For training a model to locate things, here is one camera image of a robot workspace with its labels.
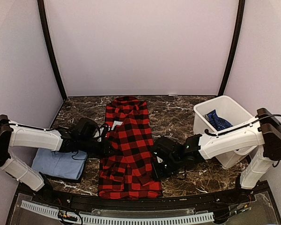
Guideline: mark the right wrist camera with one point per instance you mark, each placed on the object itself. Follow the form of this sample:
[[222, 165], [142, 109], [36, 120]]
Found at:
[[159, 160]]

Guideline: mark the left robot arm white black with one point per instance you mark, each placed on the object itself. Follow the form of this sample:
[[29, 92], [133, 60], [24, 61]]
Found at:
[[85, 136]]

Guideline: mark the folded light blue shirt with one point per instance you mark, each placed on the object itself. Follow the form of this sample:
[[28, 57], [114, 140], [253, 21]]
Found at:
[[55, 164]]

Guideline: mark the blue shirt in bin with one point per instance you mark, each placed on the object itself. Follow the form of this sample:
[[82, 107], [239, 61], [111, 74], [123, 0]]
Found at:
[[217, 122]]

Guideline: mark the white slotted cable duct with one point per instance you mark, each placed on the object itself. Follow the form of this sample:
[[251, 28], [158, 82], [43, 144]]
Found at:
[[117, 217]]

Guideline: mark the black curved front rail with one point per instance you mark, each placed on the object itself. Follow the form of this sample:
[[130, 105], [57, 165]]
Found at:
[[212, 201]]

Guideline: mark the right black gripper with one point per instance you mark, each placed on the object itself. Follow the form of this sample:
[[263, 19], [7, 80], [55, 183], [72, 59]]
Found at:
[[159, 175]]

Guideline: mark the red black plaid shirt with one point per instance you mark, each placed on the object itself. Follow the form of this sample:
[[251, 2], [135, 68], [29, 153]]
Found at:
[[128, 173]]

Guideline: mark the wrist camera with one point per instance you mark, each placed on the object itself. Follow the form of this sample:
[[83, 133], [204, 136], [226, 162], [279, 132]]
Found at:
[[104, 129], [159, 160]]

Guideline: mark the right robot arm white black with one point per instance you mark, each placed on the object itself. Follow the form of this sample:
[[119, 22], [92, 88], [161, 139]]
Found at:
[[263, 131]]

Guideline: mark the right clear acrylic plate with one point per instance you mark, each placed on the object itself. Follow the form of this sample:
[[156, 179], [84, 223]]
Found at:
[[262, 212]]

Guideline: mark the left clear acrylic plate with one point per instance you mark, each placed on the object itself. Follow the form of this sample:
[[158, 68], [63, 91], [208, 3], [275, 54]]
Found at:
[[20, 216]]

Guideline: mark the clear acrylic plate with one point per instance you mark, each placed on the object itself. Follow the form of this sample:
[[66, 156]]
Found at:
[[262, 212], [20, 216]]

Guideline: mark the white plastic bin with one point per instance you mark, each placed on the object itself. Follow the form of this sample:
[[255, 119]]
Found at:
[[218, 114]]

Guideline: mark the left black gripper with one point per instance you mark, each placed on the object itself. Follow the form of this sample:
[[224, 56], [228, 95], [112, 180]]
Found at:
[[105, 150]]

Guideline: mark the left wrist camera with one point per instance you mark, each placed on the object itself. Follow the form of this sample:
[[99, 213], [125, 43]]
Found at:
[[104, 129]]

